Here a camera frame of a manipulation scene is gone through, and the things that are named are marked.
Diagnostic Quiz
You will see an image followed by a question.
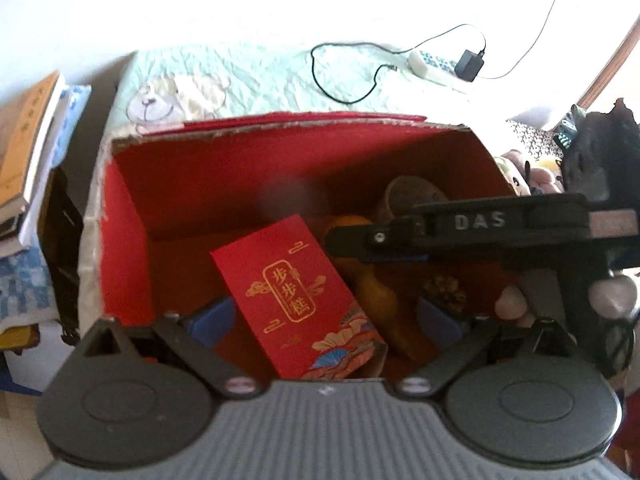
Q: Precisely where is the small red gold-print box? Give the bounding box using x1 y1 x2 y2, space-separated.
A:
210 214 388 381

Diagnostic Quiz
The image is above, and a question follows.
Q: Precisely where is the pale green bear-print quilt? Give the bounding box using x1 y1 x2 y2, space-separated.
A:
107 42 506 137

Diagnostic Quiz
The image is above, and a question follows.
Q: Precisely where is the person's right hand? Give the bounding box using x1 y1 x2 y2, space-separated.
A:
494 272 640 326

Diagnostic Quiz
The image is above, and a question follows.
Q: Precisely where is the brown gourd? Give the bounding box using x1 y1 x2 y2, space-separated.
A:
322 215 436 361

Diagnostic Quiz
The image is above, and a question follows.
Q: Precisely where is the thin dark cable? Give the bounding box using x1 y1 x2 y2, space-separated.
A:
480 0 582 81

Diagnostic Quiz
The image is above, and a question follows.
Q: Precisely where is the pine cone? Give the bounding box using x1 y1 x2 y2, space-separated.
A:
422 274 469 312

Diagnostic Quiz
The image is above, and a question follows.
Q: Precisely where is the round beige disc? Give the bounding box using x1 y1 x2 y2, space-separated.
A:
382 175 451 223

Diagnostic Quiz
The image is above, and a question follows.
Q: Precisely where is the brown cover book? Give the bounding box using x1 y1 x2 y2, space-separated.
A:
0 71 67 213

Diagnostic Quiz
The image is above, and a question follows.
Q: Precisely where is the blue white book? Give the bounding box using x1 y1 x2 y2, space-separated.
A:
17 85 93 248

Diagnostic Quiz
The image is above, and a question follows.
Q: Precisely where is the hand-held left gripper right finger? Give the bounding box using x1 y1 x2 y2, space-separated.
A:
395 296 581 398

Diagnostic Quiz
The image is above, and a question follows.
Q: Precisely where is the large red cardboard box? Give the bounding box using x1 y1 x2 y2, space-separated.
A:
82 112 521 386

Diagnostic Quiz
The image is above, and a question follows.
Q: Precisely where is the red yellow plush doll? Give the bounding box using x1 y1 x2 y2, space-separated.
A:
530 157 565 196

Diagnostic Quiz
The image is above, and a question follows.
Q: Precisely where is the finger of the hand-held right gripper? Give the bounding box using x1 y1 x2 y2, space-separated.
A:
324 217 436 263

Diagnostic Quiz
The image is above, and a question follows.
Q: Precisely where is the dark patterned cloth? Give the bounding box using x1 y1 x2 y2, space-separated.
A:
505 119 566 158

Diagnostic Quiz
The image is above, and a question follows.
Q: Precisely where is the white power strip with adapter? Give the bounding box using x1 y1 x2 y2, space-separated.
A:
311 24 488 106

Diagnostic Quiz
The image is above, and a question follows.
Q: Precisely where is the green dinosaur toy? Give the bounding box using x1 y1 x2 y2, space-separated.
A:
554 105 590 152

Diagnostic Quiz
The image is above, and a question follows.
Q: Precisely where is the blue patterned cloth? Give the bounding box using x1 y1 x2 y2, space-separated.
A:
0 249 58 328

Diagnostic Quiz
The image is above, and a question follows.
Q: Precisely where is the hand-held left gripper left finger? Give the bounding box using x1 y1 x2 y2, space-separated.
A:
75 296 263 398

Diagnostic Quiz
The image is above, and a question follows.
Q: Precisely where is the black power adapter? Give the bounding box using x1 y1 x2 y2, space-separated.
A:
455 49 486 82

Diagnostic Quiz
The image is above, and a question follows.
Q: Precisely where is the green beige plush toy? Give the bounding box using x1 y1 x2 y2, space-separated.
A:
495 152 532 197

